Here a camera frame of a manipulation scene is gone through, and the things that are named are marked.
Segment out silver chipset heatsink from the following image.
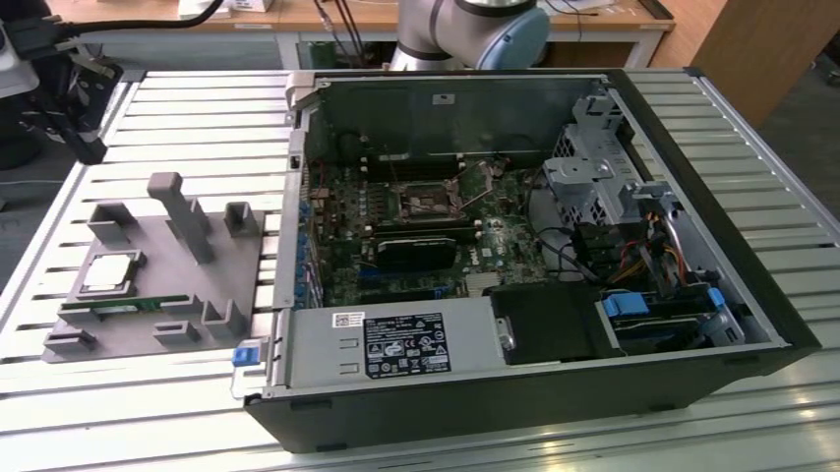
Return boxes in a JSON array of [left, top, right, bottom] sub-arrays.
[[463, 274, 500, 296]]

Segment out black graphics card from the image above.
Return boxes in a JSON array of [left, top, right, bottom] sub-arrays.
[[372, 235, 459, 274]]

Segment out wooden cabinet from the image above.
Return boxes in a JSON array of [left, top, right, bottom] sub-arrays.
[[646, 0, 840, 130]]

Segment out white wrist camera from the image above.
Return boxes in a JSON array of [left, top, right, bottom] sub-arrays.
[[0, 22, 36, 97]]

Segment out black data cable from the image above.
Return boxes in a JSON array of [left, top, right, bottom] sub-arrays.
[[535, 226, 599, 287]]

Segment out coloured power wire bundle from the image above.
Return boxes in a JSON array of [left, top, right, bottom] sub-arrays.
[[606, 208, 698, 300]]

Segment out silver CPU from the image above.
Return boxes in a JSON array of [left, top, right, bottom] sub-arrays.
[[84, 253, 139, 292]]

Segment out white paper sheets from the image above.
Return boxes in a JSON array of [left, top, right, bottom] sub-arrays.
[[547, 0, 635, 15]]

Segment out silver power supply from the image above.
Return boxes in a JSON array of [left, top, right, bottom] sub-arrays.
[[285, 303, 510, 394]]

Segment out black plastic shroud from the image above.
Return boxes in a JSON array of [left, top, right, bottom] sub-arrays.
[[488, 283, 622, 366]]

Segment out black camera cable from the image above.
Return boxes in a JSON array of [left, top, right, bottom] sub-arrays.
[[50, 0, 228, 38]]

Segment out white plastic stand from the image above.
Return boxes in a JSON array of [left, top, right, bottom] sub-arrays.
[[177, 0, 228, 24]]

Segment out grey parts rack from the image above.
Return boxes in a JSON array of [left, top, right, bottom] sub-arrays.
[[38, 171, 267, 365]]

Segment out green motherboard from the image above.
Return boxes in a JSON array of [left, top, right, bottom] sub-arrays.
[[304, 147, 559, 310]]

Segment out wooden desk black legs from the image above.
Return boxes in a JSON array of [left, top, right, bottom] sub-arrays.
[[57, 0, 283, 35]]

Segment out green RAM stick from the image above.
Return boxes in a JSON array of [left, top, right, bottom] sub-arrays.
[[57, 293, 189, 316]]

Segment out silver disk bay cage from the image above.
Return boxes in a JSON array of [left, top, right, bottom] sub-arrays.
[[541, 95, 677, 227]]

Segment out blue disk carrier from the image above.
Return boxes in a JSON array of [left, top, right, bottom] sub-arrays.
[[599, 287, 725, 325]]

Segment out black PC case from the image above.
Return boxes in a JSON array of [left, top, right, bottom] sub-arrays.
[[240, 66, 825, 454]]

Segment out wooden desk white frame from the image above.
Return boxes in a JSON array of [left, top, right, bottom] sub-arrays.
[[273, 0, 677, 70]]

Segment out CPU socket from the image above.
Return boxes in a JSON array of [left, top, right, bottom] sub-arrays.
[[391, 181, 467, 221]]

